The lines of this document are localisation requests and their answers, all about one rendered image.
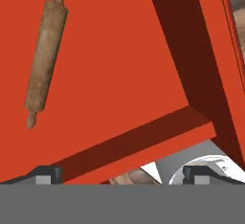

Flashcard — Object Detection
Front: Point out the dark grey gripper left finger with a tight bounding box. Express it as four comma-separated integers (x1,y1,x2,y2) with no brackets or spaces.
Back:
0,165,63,186

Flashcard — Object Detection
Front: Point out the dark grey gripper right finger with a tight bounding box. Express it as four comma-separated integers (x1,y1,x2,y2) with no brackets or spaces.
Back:
182,165,245,186

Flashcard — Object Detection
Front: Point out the wooden rolling pin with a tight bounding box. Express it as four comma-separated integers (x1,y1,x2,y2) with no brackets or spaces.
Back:
24,0,70,130

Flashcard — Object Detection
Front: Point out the red open drawer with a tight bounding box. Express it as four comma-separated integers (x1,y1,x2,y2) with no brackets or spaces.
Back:
0,0,245,186

